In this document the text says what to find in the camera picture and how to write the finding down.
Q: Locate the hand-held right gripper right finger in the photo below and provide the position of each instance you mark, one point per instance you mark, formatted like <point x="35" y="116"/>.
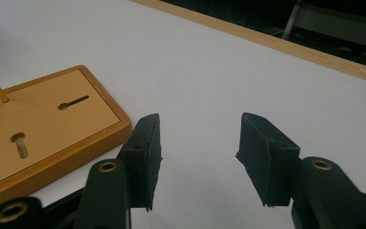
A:
<point x="267" y="159"/>

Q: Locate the white paper sheet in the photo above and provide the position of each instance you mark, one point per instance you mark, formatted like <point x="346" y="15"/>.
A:
<point x="203" y="79"/>

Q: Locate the white metal stand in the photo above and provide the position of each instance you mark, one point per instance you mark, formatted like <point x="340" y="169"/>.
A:
<point x="330" y="22"/>

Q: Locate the wooden picture frame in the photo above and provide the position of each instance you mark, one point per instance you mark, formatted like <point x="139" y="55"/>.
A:
<point x="44" y="127"/>

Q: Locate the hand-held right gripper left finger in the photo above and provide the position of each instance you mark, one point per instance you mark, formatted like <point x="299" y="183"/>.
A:
<point x="143" y="159"/>

